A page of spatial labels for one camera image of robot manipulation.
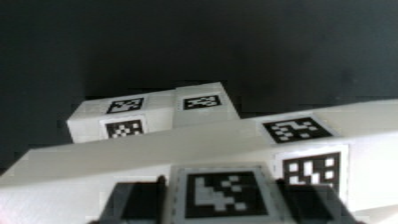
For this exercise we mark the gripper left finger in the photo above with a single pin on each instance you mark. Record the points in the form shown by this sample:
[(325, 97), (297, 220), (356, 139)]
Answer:
[(133, 206)]

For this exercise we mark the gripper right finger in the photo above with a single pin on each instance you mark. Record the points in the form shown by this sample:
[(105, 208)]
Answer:
[(315, 204)]

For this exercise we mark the white tagged cube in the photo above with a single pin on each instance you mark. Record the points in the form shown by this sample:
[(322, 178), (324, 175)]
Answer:
[(224, 194)]

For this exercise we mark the white chair back frame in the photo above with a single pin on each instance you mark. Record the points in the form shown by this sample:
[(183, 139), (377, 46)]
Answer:
[(324, 147)]

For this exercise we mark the white chair leg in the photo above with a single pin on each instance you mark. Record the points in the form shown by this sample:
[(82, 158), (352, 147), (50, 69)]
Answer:
[(123, 116)]

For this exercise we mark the white chair seat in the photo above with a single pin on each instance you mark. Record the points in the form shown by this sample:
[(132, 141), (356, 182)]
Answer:
[(203, 105)]

